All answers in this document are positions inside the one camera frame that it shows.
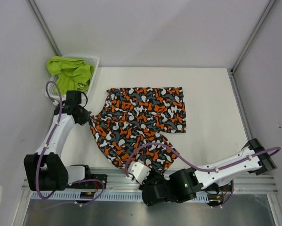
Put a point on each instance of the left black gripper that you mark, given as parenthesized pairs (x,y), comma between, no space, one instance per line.
(86,117)

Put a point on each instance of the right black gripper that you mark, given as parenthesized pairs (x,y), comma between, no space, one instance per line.
(143,184)

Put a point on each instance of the orange camouflage shorts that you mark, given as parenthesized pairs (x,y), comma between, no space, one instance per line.
(133,120)

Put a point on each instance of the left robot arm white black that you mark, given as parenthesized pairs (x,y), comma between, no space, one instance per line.
(44,169)

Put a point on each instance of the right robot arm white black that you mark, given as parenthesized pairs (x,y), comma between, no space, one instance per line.
(253,158)

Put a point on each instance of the green shorts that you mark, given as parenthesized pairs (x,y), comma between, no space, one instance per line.
(73,74)

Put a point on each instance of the white plastic basket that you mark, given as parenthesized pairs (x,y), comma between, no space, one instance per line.
(53,87)

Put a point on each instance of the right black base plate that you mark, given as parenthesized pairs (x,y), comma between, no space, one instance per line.
(215,188)

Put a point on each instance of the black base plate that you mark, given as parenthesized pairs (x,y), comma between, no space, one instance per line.
(94,181)
(215,188)

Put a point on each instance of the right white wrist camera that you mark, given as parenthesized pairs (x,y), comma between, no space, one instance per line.
(139,171)

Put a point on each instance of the slotted cable duct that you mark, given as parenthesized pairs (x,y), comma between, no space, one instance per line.
(112,196)

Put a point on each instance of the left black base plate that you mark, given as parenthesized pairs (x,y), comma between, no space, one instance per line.
(94,181)

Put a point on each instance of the aluminium mounting rail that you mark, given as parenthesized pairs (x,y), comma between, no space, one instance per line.
(243,183)

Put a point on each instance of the right aluminium frame post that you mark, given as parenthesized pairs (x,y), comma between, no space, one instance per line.
(254,34)

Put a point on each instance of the aluminium frame post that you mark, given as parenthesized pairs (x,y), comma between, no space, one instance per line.
(254,34)
(44,27)

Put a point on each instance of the left aluminium frame post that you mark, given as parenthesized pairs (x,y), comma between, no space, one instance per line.
(44,27)

